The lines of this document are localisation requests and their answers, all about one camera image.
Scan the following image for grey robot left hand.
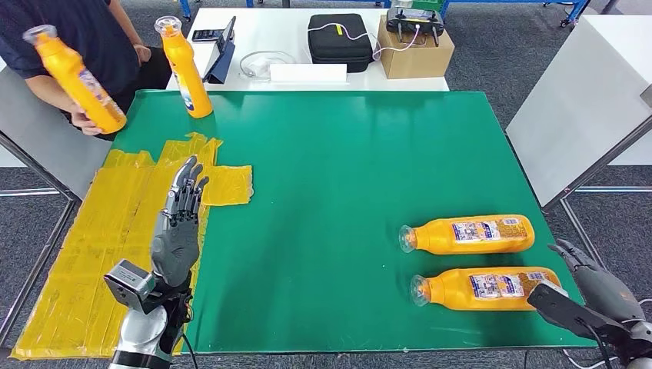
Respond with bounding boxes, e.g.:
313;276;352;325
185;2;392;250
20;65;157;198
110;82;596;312
150;155;211;289

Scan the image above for person's right hand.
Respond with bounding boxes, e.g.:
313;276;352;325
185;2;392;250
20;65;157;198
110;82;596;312
68;104;103;137

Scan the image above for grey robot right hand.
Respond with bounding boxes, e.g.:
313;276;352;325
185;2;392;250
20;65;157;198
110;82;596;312
547;238;647;323

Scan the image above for orange detergent bottle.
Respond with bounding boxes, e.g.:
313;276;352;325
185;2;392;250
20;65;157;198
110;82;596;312
154;15;214;120
22;24;128;135
398;214;536;256
410;267;563;312

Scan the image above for white side table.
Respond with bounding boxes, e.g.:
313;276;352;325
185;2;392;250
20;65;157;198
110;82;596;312
505;15;652;208
0;66;113;201

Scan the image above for black smartphone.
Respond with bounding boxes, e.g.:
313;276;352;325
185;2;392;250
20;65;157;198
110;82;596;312
191;28;225;43

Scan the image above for person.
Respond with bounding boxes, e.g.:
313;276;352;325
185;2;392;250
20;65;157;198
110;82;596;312
0;0;175;141

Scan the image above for yellow plastic sheet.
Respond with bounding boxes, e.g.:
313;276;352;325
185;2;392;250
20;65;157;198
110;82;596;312
10;132;254;361

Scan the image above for tablet with blue cover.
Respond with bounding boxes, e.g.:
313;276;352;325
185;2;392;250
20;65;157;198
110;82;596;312
202;16;238;85

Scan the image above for long white box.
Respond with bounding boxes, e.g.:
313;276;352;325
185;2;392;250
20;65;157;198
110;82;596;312
269;63;348;84

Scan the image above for green table mat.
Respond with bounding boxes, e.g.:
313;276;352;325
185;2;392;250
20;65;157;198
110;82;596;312
107;90;597;355

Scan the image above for black zip case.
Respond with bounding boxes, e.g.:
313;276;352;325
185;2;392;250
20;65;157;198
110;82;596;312
308;13;374;74

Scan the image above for brown cardboard box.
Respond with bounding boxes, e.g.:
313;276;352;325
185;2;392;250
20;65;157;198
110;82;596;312
377;15;456;80

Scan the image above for black remote controller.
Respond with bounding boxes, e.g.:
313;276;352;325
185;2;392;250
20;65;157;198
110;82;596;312
385;7;446;48

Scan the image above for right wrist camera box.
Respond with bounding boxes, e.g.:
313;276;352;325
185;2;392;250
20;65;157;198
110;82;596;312
527;280;633;347

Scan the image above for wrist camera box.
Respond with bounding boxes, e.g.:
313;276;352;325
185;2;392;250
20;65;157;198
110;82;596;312
527;280;633;347
103;259;156;314

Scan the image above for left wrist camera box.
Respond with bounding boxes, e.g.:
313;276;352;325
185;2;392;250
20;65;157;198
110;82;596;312
103;259;156;314

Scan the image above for grey metal table frame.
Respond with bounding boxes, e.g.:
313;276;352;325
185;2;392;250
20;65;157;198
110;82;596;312
0;132;78;341
541;84;652;256

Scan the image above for white charging cable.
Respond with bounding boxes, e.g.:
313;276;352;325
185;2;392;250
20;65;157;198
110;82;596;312
308;22;421;61

